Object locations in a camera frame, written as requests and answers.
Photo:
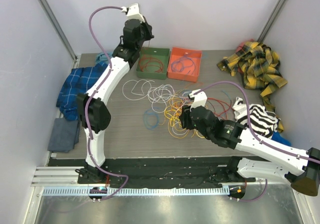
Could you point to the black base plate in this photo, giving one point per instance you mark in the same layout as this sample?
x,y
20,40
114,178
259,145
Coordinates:
x,y
165,173

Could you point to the green plastic bin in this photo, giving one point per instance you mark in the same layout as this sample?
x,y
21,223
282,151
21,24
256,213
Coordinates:
x,y
153,63

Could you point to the light blue cloth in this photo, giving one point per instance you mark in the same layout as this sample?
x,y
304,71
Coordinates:
x,y
101,59

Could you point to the yellow plaid cloth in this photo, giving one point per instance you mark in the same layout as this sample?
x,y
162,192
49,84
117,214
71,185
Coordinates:
x,y
259,66

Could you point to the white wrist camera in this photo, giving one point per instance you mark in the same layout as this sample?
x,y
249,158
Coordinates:
x,y
198,98
133,12

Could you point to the grey blue folded cloth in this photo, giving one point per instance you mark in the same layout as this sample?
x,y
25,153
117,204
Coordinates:
x,y
64,135

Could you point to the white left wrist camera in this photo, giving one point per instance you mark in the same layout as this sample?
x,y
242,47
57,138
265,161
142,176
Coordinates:
x,y
133,12

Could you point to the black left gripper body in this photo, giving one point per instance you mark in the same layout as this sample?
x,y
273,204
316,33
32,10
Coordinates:
x,y
145,34

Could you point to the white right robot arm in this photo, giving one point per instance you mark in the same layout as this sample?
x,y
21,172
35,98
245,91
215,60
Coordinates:
x,y
300,168

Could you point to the orange plastic bin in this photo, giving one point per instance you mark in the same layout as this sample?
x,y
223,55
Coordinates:
x,y
184,64

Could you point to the pink cloth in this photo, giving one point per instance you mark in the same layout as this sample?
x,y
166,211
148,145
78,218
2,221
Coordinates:
x,y
241,45

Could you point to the black white striped cloth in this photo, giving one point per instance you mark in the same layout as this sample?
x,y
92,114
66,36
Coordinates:
x,y
263,122

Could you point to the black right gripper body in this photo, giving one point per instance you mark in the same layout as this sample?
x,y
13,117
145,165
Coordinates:
x,y
188,123

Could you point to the white slotted cable duct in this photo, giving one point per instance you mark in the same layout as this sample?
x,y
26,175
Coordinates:
x,y
92,191

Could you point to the bright blue cloth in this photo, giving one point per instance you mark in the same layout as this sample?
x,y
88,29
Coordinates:
x,y
278,138

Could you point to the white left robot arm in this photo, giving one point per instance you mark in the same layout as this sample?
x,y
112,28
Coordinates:
x,y
92,105

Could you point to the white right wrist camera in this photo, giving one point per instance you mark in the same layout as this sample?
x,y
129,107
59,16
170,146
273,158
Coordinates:
x,y
198,98

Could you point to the blue plaid cloth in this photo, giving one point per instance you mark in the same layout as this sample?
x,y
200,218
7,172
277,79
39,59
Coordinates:
x,y
80,80

